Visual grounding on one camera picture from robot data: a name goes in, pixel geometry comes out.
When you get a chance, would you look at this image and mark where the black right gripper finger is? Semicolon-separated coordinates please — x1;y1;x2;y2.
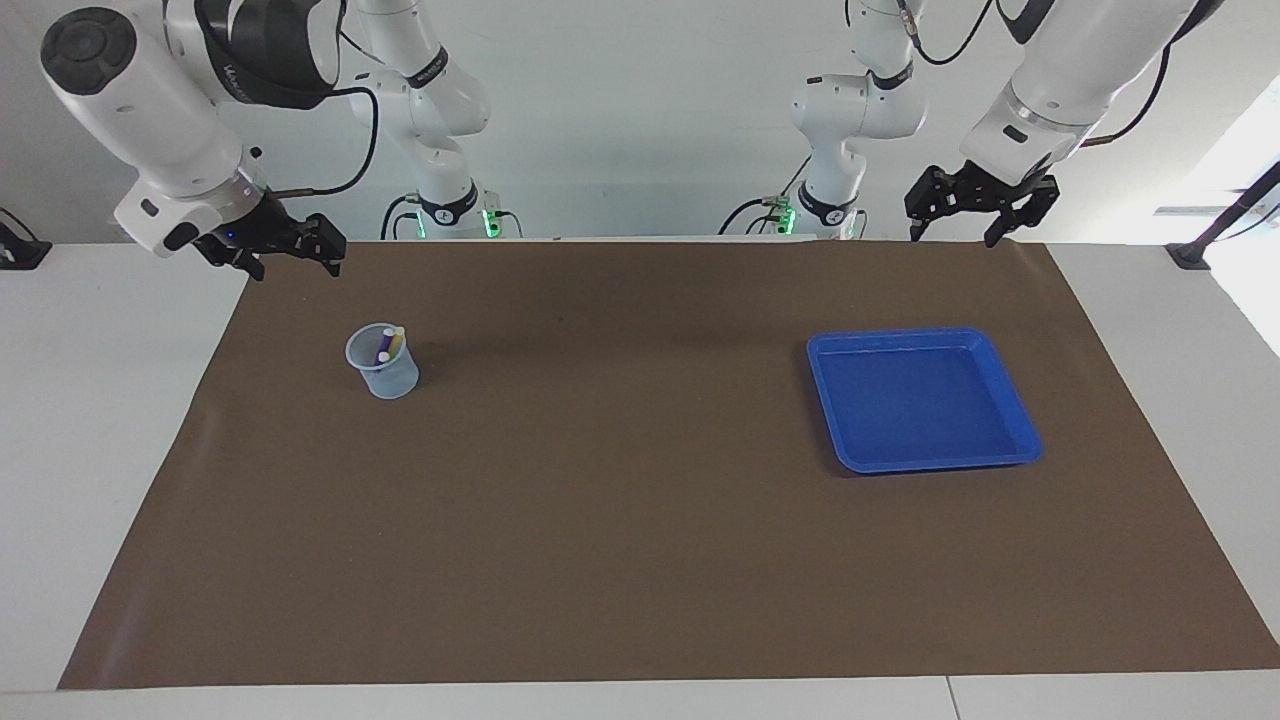
290;212;348;278
193;235;266;282

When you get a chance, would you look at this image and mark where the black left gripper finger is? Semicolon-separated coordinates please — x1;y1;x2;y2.
904;165;966;241
984;178;1061;249

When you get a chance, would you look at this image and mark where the translucent plastic cup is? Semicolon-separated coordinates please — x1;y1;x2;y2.
345;322;421;400

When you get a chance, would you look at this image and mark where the black angled stand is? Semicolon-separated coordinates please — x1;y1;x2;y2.
1165;160;1280;271

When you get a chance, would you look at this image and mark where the blue plastic tray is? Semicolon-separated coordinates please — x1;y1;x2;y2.
806;327;1044;474

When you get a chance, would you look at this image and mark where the brown table mat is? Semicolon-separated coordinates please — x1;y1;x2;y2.
57;240;1280;691

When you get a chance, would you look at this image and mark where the black right base cable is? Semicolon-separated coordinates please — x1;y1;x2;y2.
380;193;426;241

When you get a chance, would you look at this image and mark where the black base cable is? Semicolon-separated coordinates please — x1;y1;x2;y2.
380;193;426;241
718;150;813;237

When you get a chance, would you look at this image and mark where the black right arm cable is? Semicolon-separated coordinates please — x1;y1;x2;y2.
270;0;396;198

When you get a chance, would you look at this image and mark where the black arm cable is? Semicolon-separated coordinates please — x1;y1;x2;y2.
270;0;396;198
845;0;1226;149

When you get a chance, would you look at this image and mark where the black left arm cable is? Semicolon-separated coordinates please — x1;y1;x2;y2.
845;0;1226;149

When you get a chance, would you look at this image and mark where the black left base cable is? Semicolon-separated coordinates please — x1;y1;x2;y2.
718;150;813;237

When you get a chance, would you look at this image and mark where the black table clamp mount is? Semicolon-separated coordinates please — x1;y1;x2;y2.
0;207;53;271

